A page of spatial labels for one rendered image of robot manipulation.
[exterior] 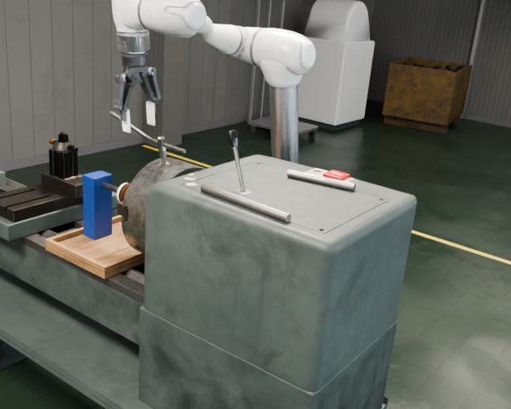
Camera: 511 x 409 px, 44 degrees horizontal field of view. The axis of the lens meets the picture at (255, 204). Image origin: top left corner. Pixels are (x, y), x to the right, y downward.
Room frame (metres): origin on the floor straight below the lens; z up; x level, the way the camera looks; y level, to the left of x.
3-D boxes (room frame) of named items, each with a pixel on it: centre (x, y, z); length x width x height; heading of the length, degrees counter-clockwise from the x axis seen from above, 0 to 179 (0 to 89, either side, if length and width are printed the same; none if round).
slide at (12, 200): (2.23, 0.77, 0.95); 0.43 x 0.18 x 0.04; 145
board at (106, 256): (1.99, 0.47, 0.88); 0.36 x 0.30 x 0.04; 145
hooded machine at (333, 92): (8.29, -0.87, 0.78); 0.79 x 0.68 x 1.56; 144
